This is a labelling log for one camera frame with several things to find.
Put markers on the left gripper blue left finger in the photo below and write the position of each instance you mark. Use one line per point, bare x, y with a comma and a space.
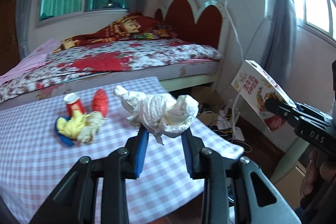
124, 162

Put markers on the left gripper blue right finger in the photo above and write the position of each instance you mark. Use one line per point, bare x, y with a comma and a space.
204, 162

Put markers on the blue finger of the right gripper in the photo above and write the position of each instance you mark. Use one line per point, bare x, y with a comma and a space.
284, 110

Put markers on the red white milk carton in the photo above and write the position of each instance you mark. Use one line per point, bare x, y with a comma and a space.
256, 86

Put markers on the white tissue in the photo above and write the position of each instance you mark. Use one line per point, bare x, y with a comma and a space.
160, 114

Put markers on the person's right hand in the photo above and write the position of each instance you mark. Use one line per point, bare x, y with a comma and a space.
318, 165

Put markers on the grey curtain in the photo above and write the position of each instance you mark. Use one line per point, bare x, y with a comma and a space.
278, 58

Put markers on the white wifi router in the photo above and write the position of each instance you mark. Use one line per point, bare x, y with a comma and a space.
232, 117

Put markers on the red crumpled plastic bag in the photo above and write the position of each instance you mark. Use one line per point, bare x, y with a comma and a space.
100, 102

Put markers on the yellow crumpled cloth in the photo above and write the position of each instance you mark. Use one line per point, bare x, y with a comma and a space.
71, 128

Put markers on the red paper cup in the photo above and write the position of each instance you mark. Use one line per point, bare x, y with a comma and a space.
73, 102

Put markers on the pink checkered tablecloth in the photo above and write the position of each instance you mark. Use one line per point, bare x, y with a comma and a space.
34, 160

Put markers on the bed with floral sheet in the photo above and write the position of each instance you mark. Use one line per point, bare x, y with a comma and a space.
84, 67

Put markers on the red heart headboard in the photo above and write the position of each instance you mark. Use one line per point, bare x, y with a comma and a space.
205, 24

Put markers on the red patterned blanket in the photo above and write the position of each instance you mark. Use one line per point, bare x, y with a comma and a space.
133, 26

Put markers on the pink folded sheet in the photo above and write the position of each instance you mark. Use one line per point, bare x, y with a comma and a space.
35, 59

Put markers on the brown wooden door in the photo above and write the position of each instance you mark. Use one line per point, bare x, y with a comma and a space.
9, 52

